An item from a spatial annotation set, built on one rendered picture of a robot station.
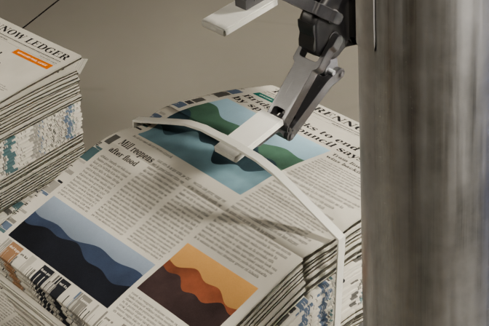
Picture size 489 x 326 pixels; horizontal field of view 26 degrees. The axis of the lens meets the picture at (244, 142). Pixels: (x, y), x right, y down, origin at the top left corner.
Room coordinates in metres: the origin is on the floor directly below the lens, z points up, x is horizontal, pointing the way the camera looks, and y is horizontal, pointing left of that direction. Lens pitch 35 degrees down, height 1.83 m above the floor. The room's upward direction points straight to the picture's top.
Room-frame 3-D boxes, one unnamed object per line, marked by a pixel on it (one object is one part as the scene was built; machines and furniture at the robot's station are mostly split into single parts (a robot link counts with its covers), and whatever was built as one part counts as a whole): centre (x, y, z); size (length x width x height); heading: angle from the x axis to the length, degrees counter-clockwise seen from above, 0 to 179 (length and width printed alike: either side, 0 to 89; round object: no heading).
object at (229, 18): (0.86, 0.00, 1.37); 0.07 x 0.03 x 0.01; 136
